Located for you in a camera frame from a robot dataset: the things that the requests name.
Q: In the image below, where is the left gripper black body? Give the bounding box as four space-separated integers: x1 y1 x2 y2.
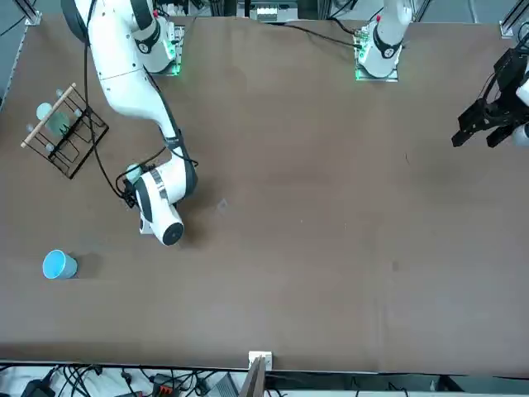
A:
481 48 529 125

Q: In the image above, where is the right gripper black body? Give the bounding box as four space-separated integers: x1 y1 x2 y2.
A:
122 180 142 209

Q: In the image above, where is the blue plastic cup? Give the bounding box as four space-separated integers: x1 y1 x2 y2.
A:
42 249 79 281

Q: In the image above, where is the flat adapter box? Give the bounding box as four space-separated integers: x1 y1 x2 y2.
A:
205 371 240 397

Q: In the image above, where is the black power adapter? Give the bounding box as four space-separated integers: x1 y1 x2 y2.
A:
20 378 57 397

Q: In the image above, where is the aluminium frame profile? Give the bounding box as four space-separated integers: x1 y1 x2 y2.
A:
498 0 529 39
22 0 43 26

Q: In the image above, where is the black wire cup rack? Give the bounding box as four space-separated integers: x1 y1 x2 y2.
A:
20 82 111 181

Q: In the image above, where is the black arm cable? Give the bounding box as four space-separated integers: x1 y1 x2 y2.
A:
81 0 145 208

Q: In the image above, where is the black table cable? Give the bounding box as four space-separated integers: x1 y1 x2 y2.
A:
284 16 365 47

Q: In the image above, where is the power strip with red switch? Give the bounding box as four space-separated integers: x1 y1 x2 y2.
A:
149 373 177 397

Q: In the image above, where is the white mount bracket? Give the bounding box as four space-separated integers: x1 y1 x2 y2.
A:
248 350 274 371

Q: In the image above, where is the upright mount post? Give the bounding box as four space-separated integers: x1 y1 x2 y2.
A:
238 354 267 397

